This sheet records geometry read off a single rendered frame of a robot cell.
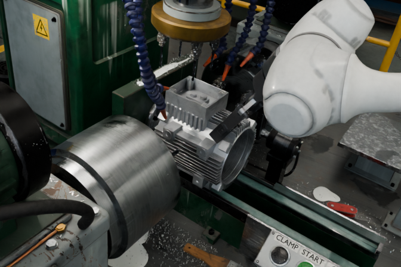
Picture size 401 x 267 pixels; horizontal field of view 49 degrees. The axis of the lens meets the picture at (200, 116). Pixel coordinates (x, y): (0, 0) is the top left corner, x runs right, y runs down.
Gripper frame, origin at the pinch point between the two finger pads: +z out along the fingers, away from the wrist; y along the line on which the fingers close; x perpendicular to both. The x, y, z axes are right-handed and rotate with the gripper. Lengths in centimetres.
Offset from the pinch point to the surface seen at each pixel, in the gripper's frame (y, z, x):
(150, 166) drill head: 21.8, 0.2, -3.2
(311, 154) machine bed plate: -50, 22, 24
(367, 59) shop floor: -342, 113, 28
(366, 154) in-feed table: -46, 4, 32
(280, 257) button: 19.6, -8.9, 24.2
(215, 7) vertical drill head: -7.0, -15.7, -21.2
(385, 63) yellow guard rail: -242, 62, 32
